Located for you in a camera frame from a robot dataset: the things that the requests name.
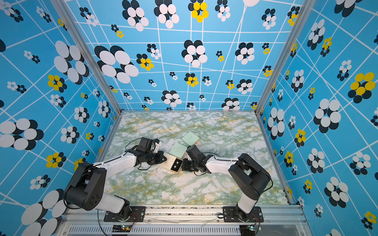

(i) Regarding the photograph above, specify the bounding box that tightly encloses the left circuit board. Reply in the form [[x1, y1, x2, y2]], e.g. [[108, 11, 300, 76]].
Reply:
[[112, 225, 132, 233]]

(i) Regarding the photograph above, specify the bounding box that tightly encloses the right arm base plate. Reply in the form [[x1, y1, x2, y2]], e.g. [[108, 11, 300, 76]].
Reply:
[[221, 206, 264, 223]]

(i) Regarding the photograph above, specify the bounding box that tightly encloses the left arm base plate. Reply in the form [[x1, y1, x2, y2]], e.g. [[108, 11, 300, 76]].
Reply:
[[104, 206, 146, 223]]

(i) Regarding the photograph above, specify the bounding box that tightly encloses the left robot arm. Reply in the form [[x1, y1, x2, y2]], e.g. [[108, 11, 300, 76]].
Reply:
[[63, 137, 167, 221]]

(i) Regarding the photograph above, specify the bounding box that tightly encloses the circuit board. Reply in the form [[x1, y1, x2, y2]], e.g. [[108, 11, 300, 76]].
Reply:
[[240, 225, 260, 236], [112, 225, 132, 233]]

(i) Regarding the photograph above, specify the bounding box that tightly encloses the far mint jewelry box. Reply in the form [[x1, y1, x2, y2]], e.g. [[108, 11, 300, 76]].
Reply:
[[182, 131, 200, 147]]

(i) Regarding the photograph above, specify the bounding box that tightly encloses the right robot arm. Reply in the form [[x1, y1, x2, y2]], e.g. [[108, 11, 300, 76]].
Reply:
[[182, 145, 273, 222]]

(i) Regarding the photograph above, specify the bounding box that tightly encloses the beige drawer jewelry box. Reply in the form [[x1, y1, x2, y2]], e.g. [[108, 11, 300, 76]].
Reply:
[[159, 153, 183, 174]]

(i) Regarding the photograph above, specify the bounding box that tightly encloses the right circuit board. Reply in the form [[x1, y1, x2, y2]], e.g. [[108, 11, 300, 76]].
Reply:
[[240, 225, 260, 236]]

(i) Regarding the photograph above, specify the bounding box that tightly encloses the aluminium front rail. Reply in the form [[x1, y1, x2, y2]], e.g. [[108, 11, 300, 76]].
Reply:
[[56, 205, 313, 236]]

